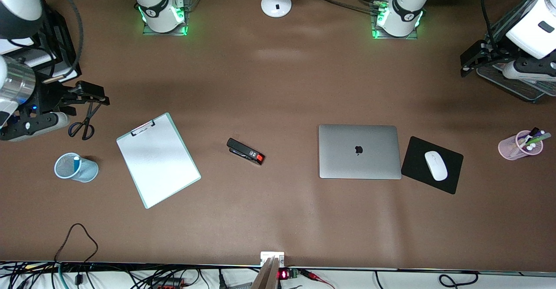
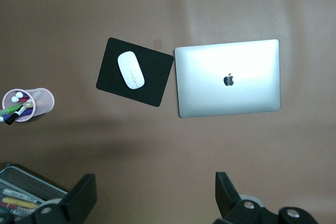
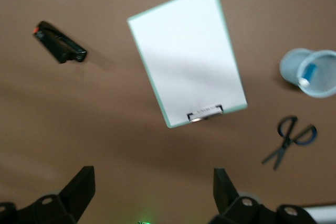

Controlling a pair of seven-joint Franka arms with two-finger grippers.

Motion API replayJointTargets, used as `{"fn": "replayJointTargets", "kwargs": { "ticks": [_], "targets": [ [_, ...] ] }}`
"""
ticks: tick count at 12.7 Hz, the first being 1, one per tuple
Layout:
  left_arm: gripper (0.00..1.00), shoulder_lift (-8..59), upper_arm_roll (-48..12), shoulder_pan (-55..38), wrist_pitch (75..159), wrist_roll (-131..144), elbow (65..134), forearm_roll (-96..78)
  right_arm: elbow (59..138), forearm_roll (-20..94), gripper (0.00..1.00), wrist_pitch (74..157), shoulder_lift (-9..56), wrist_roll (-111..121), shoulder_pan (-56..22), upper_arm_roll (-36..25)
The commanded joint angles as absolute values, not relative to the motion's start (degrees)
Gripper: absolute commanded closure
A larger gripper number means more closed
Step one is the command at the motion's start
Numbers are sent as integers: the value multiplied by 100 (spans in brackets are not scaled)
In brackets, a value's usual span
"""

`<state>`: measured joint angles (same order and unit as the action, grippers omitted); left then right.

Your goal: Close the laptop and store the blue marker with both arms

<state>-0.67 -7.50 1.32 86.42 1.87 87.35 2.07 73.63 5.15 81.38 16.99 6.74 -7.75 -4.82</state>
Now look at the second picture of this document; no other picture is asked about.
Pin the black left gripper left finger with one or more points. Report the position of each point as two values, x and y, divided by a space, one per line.
81 197

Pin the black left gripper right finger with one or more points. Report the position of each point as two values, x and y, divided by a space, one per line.
228 197

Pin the silver laptop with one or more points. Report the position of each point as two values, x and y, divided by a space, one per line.
225 77

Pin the yellow marker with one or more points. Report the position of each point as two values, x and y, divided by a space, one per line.
21 203

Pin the silver marker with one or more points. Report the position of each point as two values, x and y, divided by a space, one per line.
18 194

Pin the purple marker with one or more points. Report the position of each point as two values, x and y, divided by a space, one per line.
29 110

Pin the black marker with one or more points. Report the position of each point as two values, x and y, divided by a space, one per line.
11 119

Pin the green marker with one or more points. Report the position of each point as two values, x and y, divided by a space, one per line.
10 110

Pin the red marker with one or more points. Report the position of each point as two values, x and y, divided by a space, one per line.
25 100

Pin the white capped marker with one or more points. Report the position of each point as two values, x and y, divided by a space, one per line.
19 94
14 99

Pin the dark mesh desk tray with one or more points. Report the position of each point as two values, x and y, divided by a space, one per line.
31 179

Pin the pink mesh cup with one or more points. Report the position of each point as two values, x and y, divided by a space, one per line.
44 103

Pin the white computer mouse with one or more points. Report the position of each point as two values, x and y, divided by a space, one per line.
131 69

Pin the black mouse pad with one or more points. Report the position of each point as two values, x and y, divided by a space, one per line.
157 77

